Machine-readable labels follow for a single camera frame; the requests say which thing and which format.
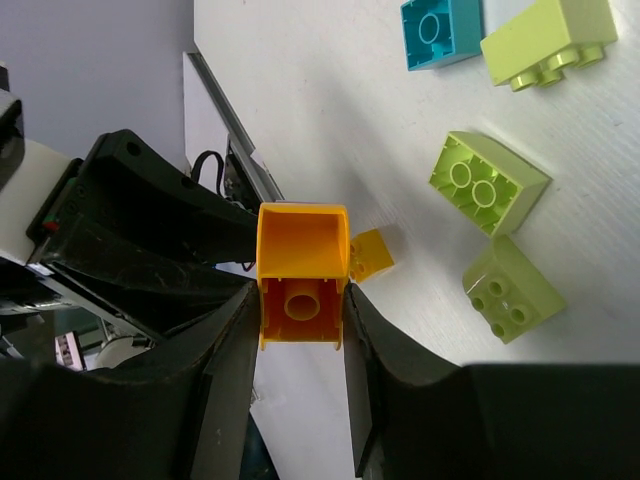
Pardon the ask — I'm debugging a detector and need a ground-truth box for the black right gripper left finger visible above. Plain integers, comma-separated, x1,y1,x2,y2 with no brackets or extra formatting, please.
1,282,260,479

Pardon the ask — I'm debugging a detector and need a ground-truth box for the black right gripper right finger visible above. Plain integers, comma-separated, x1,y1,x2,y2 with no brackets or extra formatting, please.
342,284,639,479

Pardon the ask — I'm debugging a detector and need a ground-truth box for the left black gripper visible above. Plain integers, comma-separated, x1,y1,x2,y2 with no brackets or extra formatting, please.
1,66,257,370

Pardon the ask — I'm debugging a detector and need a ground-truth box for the orange purple lego figure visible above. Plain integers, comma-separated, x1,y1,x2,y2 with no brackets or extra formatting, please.
256,202,350,349

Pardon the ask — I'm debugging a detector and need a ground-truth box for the yellow square lego brick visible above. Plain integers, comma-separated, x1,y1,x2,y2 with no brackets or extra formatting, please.
349,229,395,283

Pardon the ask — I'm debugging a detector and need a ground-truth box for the lime lego brick with studs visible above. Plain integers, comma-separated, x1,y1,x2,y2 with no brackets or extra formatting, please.
462,235,567,344

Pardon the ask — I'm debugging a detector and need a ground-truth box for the lime lego brick upside down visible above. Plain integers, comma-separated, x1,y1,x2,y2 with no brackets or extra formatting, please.
429,131,551,238

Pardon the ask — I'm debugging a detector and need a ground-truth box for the teal square lego brick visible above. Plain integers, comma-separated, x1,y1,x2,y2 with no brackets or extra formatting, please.
400,0,484,72

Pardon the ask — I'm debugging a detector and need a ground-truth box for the small lime lego brick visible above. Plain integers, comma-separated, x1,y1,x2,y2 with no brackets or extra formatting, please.
480,0,618,92

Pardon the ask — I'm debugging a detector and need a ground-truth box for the aluminium table rail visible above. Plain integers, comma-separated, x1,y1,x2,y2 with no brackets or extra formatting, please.
182,52,284,202

